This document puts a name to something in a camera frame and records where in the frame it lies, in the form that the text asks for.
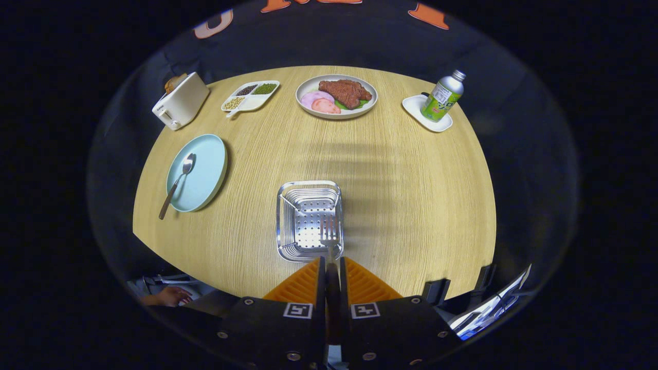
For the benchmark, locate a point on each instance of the green labelled metal bottle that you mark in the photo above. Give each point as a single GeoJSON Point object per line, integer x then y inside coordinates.
{"type": "Point", "coordinates": [442, 100]}

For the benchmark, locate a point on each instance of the perforated metal basket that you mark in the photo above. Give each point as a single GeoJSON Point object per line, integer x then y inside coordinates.
{"type": "Point", "coordinates": [308, 226]}

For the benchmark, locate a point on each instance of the green lettuce leaf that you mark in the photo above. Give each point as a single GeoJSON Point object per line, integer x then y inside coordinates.
{"type": "Point", "coordinates": [340, 106]}

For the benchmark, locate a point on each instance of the pink ham slice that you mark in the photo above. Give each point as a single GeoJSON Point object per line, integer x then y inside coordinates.
{"type": "Point", "coordinates": [326, 106]}

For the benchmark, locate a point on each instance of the pile of dark beans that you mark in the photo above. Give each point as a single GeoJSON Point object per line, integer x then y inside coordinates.
{"type": "Point", "coordinates": [247, 90]}

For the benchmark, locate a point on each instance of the light blue plate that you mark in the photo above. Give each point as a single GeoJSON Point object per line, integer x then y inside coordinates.
{"type": "Point", "coordinates": [205, 169]}

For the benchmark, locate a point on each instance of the round beige plate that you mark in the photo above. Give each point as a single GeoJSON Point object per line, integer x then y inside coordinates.
{"type": "Point", "coordinates": [354, 114]}

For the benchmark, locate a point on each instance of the pile of green beans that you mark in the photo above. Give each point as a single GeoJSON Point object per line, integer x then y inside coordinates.
{"type": "Point", "coordinates": [265, 88]}

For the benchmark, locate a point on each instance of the pale pink round slice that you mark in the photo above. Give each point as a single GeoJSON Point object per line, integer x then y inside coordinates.
{"type": "Point", "coordinates": [314, 96]}

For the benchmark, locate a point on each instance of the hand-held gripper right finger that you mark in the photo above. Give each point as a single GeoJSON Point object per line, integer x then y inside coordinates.
{"type": "Point", "coordinates": [343, 288]}

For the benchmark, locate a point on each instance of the pile of yellow soybeans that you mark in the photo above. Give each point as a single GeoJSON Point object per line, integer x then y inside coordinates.
{"type": "Point", "coordinates": [234, 103]}

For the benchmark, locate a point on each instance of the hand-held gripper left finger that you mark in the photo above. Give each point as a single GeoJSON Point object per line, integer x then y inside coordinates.
{"type": "Point", "coordinates": [321, 288]}

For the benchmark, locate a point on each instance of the toasted bread slice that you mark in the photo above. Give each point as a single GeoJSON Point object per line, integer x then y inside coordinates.
{"type": "Point", "coordinates": [174, 82]}

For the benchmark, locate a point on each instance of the brown meat steak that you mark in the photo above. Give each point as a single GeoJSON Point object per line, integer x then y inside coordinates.
{"type": "Point", "coordinates": [344, 92]}

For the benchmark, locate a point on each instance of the small white dish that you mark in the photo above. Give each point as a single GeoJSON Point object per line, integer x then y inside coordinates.
{"type": "Point", "coordinates": [411, 105]}

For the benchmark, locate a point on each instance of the white divided dish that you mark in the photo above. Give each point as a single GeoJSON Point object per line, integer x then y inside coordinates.
{"type": "Point", "coordinates": [252, 104]}

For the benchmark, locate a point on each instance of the white toaster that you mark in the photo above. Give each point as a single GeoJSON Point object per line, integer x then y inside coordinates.
{"type": "Point", "coordinates": [182, 103]}

